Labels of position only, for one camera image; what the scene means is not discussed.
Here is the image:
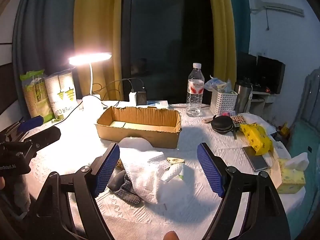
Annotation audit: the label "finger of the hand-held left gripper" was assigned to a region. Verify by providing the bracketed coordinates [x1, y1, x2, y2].
[5, 116, 45, 137]
[24, 126, 62, 153]

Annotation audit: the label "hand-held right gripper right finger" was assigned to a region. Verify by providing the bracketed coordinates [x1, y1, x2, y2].
[197, 142, 292, 240]

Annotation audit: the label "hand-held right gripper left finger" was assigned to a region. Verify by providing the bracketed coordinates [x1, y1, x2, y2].
[27, 142, 121, 240]

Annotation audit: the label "grey dotted sock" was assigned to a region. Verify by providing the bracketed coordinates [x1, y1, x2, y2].
[107, 170, 143, 205]

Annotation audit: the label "small printed tissue packet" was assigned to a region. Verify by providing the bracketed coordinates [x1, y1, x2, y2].
[167, 157, 185, 182]

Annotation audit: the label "white cloth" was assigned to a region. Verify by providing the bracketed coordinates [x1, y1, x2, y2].
[117, 137, 185, 204]

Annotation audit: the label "cardboard box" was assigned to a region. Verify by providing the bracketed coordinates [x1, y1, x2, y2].
[94, 106, 182, 149]

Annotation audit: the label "green paper cup package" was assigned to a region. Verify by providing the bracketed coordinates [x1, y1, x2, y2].
[20, 69, 54, 123]

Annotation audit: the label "white paper cup sleeve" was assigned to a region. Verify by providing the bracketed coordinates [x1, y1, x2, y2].
[44, 69, 77, 120]

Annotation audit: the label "grey smartphone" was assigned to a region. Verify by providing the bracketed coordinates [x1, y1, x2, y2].
[242, 146, 269, 172]

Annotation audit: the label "black round case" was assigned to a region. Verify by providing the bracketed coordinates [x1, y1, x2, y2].
[211, 115, 235, 132]

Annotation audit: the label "dotted sticker sheet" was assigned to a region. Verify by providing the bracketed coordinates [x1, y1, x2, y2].
[230, 114, 247, 128]

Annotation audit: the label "yellow tissue packet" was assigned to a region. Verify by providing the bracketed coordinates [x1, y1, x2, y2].
[240, 123, 273, 155]

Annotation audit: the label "white perforated basket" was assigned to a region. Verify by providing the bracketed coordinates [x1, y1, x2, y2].
[209, 89, 238, 117]

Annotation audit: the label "clear plastic water bottle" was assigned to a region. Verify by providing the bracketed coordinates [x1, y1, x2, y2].
[186, 62, 205, 117]

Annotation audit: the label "white plastic bag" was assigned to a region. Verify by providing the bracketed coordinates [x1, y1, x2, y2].
[270, 127, 290, 160]

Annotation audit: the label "steel tumbler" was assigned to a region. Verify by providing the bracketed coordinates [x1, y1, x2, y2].
[234, 80, 253, 113]

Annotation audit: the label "yellow tissue box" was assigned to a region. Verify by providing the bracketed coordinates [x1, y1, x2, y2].
[276, 152, 310, 194]

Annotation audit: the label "white side shelf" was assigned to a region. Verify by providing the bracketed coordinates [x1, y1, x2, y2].
[250, 90, 277, 120]

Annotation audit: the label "black power adapter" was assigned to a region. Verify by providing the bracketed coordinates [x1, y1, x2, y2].
[136, 86, 148, 105]

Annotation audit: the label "pale yellow packet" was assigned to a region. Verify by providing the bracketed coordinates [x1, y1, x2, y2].
[217, 79, 234, 93]

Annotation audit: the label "blue white plastic packet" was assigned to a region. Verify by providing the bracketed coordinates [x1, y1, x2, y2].
[204, 75, 221, 91]

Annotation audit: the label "white desk lamp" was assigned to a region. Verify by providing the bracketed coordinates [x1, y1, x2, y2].
[69, 52, 112, 110]

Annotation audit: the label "teal curtain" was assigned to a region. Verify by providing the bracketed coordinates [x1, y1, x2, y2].
[226, 0, 251, 55]
[12, 0, 83, 100]

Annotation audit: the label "black boxy appliance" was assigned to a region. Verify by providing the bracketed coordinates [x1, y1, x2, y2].
[237, 52, 257, 83]
[256, 55, 286, 94]

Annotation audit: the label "yellow curtain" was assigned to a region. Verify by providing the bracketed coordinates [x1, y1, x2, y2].
[72, 0, 125, 100]
[207, 0, 237, 83]

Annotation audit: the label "dark glass window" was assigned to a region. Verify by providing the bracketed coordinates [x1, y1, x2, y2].
[122, 0, 214, 105]

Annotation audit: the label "white air conditioner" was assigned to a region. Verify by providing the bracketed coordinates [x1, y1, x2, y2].
[251, 0, 304, 18]

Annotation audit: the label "black cable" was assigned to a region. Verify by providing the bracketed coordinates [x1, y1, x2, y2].
[125, 78, 146, 90]
[91, 79, 134, 102]

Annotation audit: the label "air conditioner power cord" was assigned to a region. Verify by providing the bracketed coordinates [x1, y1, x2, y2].
[264, 9, 271, 31]

